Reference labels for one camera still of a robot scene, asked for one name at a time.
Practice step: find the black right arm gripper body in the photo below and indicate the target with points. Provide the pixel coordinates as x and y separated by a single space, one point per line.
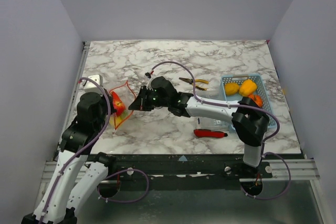
142 98

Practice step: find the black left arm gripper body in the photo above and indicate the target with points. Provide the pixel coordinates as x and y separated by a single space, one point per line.
112 109

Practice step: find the red apple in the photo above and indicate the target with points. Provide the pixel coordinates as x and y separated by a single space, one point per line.
118 104

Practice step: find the clear zip bag orange zipper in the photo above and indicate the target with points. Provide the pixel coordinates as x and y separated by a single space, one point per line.
122 97

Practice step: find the orange yellow bell pepper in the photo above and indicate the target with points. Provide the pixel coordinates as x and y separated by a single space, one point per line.
247 88

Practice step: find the yellow lemon squash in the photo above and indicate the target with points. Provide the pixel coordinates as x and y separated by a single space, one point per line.
117 121

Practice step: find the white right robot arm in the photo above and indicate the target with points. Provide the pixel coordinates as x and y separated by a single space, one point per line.
249 120

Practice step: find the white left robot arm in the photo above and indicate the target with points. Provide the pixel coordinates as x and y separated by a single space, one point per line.
66 195

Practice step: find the red black utility knife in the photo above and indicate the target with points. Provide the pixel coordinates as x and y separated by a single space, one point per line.
200 133

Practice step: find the clear plastic screw box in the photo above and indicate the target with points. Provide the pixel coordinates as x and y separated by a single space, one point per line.
207 123

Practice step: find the small yellow orange fruit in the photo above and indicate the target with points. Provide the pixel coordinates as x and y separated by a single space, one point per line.
231 88

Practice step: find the light blue plastic basket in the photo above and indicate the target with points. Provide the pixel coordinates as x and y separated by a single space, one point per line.
239 79

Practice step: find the yellow handled pliers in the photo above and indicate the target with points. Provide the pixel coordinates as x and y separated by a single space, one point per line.
190 81

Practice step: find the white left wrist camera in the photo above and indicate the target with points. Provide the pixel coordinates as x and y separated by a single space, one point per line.
91 85

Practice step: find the black metal base rail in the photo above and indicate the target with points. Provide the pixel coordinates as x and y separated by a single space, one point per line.
137 172

